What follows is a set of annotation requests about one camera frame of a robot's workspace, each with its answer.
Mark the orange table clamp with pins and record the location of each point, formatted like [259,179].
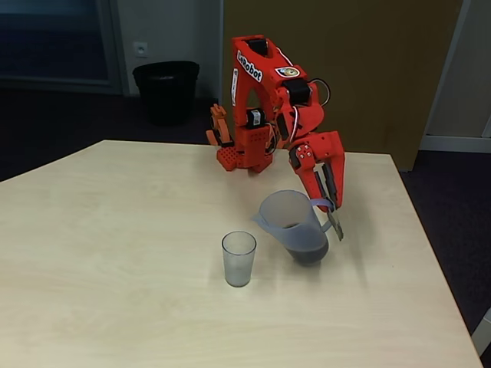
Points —
[220,126]

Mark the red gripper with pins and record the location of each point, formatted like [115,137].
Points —
[327,147]

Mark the window with grey frame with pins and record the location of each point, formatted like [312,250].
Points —
[53,42]

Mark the brown pin board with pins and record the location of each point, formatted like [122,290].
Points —
[364,76]

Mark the large translucent plastic pitcher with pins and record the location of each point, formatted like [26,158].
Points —
[291,234]

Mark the white wall socket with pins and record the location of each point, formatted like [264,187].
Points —
[140,49]

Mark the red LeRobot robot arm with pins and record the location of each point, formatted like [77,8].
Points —
[253,145]

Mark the translucent plastic cup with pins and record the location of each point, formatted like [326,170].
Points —
[238,264]

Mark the black trash bin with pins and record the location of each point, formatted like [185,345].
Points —
[167,92]

